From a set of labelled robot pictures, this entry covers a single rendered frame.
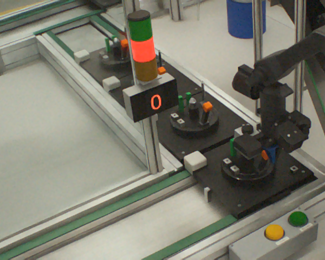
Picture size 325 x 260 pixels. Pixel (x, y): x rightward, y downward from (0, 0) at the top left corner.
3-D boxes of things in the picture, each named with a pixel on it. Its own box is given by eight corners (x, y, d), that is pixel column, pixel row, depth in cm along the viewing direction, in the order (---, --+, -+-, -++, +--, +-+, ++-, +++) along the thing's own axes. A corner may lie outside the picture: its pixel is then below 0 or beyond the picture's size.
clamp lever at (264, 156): (266, 170, 141) (273, 153, 135) (259, 173, 140) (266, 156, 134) (258, 159, 142) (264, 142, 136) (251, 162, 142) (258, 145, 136)
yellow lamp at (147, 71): (162, 76, 130) (159, 57, 128) (142, 84, 129) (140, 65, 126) (151, 67, 134) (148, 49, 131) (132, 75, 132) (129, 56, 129)
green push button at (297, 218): (310, 223, 130) (310, 217, 129) (296, 231, 129) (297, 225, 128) (298, 214, 133) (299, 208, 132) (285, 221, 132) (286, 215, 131)
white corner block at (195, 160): (208, 170, 150) (207, 158, 148) (193, 177, 149) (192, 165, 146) (198, 161, 154) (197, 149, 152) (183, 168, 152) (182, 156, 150)
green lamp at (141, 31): (157, 37, 125) (154, 17, 122) (136, 44, 123) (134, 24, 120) (145, 29, 128) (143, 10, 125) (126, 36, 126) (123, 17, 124)
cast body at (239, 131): (262, 153, 142) (262, 130, 137) (248, 160, 140) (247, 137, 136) (242, 137, 148) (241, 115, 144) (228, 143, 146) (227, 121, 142)
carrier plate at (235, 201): (313, 178, 143) (314, 172, 142) (237, 220, 135) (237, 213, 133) (257, 134, 161) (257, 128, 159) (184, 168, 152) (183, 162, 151)
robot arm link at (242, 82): (290, 57, 119) (251, 40, 128) (263, 71, 116) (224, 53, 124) (290, 102, 126) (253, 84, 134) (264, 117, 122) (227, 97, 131)
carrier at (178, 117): (253, 131, 162) (252, 94, 154) (181, 165, 153) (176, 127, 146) (206, 95, 179) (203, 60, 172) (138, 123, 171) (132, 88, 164)
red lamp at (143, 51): (159, 57, 127) (157, 37, 125) (140, 64, 126) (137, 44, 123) (148, 49, 131) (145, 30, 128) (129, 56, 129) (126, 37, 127)
